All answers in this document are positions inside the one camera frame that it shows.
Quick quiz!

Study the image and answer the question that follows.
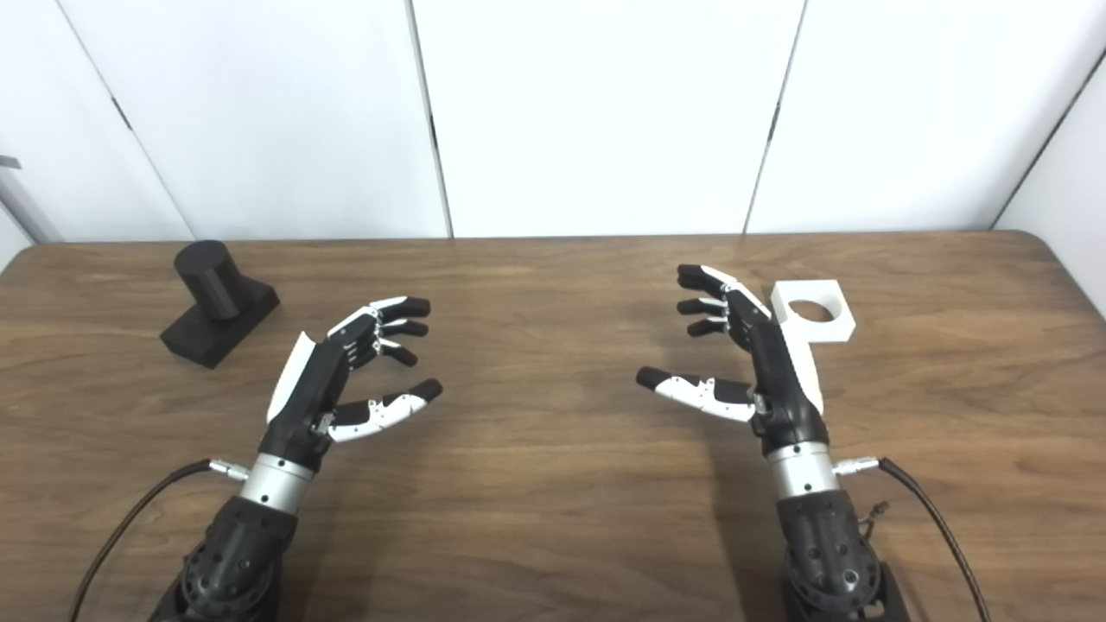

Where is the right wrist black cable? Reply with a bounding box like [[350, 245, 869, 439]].
[[833, 457, 991, 622]]

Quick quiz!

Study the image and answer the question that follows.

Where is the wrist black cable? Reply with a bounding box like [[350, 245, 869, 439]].
[[833, 457, 991, 622], [69, 459, 251, 622]]

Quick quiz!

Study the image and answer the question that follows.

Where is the black peg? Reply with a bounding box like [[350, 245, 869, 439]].
[[160, 240, 281, 370]]

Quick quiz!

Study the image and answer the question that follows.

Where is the white square piece with hole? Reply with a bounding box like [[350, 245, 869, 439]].
[[771, 280, 856, 345]]

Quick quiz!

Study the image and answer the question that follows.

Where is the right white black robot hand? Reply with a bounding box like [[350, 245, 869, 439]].
[[636, 263, 832, 454]]

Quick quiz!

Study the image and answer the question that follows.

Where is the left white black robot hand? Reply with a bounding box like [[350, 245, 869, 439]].
[[259, 296, 444, 473]]

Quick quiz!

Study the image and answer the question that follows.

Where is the grey wall corner post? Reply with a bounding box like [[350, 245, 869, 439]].
[[0, 168, 63, 244]]

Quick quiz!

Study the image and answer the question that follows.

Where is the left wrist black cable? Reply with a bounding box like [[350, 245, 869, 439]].
[[69, 459, 251, 622]]

